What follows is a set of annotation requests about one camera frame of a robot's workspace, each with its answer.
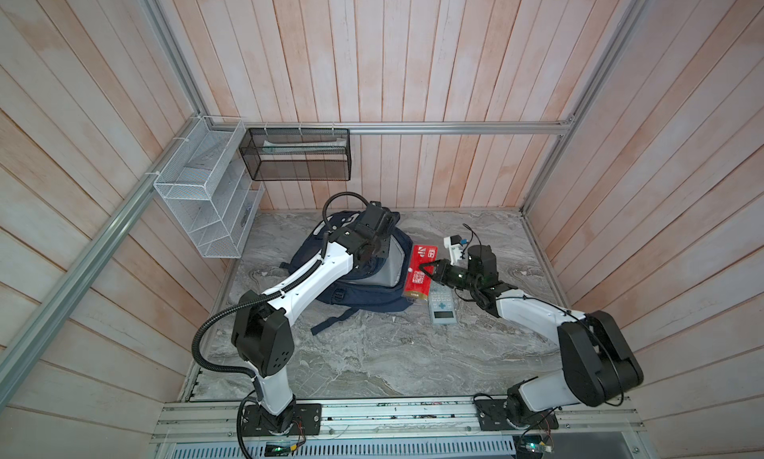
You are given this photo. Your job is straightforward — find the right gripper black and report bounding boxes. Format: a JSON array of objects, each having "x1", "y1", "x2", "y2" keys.
[{"x1": 418, "y1": 258, "x2": 479, "y2": 292}]

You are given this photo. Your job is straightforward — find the red rectangular box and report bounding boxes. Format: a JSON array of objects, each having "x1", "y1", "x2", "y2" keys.
[{"x1": 403, "y1": 244, "x2": 438, "y2": 300}]

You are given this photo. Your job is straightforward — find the light green calculator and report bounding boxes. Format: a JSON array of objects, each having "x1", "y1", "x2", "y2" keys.
[{"x1": 428, "y1": 283, "x2": 458, "y2": 326}]

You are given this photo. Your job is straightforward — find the navy blue student backpack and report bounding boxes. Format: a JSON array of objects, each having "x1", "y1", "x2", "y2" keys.
[{"x1": 280, "y1": 210, "x2": 414, "y2": 336}]

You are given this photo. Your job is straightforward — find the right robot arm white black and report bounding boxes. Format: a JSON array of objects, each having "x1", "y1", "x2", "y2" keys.
[{"x1": 411, "y1": 244, "x2": 645, "y2": 428}]

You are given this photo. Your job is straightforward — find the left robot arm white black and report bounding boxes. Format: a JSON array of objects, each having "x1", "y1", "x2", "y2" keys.
[{"x1": 231, "y1": 202, "x2": 413, "y2": 417}]

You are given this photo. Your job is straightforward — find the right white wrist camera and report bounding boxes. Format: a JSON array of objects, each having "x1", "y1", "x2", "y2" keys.
[{"x1": 444, "y1": 234, "x2": 470, "y2": 265}]

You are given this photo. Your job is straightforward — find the left black corrugated cable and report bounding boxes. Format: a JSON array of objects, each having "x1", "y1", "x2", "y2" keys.
[{"x1": 190, "y1": 191, "x2": 371, "y2": 459}]

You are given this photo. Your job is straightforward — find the black mesh wall basket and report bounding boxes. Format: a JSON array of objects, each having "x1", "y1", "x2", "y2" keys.
[{"x1": 239, "y1": 127, "x2": 352, "y2": 182}]

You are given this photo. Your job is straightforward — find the horizontal aluminium wall rail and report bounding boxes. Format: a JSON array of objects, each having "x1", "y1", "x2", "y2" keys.
[{"x1": 211, "y1": 118, "x2": 572, "y2": 136}]

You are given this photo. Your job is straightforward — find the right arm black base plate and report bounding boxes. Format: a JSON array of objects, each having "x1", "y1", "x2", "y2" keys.
[{"x1": 473, "y1": 395, "x2": 559, "y2": 431}]

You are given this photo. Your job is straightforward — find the white wire mesh shelf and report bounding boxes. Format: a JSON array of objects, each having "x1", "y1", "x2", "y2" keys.
[{"x1": 154, "y1": 116, "x2": 265, "y2": 259}]

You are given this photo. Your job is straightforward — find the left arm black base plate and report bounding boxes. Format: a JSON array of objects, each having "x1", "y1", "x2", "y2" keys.
[{"x1": 239, "y1": 403, "x2": 322, "y2": 437}]

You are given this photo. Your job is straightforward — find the aluminium front rail frame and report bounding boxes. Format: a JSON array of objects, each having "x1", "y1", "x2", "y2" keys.
[{"x1": 147, "y1": 397, "x2": 658, "y2": 458}]

